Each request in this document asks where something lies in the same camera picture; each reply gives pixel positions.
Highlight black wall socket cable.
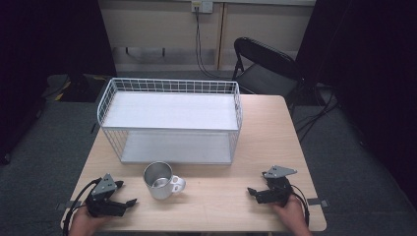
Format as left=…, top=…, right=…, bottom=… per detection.
left=194, top=6, right=234, bottom=82

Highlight metal cup with handle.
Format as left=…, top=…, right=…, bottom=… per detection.
left=143, top=160, right=187, bottom=202

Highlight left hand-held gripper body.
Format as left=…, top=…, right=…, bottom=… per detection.
left=86, top=173, right=128, bottom=218

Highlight black curtain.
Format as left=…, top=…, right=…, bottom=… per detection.
left=0, top=0, right=118, bottom=165
left=294, top=0, right=417, bottom=210

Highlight person's right hand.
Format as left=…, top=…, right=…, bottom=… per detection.
left=271, top=195, right=313, bottom=236

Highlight black floor cables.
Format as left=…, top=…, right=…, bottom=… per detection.
left=294, top=80, right=342, bottom=143

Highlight white wire shelf rack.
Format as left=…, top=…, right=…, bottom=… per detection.
left=96, top=77, right=244, bottom=166

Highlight person's left hand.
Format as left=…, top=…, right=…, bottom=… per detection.
left=68, top=205, right=113, bottom=236

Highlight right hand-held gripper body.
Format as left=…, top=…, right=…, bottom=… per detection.
left=256, top=164, right=299, bottom=207

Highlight black folding chair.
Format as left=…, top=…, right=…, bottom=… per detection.
left=231, top=36, right=307, bottom=110

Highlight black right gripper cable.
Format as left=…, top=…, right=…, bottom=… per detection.
left=289, top=184, right=311, bottom=228

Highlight white wall socket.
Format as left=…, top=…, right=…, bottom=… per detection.
left=191, top=0, right=214, bottom=15

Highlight grey tape strip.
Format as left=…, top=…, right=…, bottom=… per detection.
left=306, top=198, right=330, bottom=208
left=55, top=200, right=77, bottom=211

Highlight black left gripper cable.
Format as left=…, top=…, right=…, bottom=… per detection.
left=61, top=177, right=103, bottom=236

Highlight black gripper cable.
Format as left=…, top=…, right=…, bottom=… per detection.
left=289, top=184, right=311, bottom=228
left=61, top=177, right=103, bottom=236

